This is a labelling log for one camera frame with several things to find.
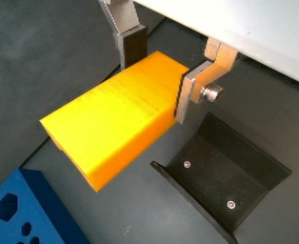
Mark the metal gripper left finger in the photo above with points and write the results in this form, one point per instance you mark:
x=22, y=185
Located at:
x=131, y=33

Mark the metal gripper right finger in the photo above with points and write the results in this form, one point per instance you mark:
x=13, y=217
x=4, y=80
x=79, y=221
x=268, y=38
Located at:
x=197, y=84

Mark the yellow arch block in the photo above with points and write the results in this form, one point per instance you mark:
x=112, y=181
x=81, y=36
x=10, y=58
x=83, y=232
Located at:
x=108, y=125

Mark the black curved fixture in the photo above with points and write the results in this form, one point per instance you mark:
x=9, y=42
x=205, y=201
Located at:
x=223, y=174

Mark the blue shape-sorting board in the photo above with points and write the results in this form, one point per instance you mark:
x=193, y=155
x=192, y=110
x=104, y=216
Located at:
x=33, y=216

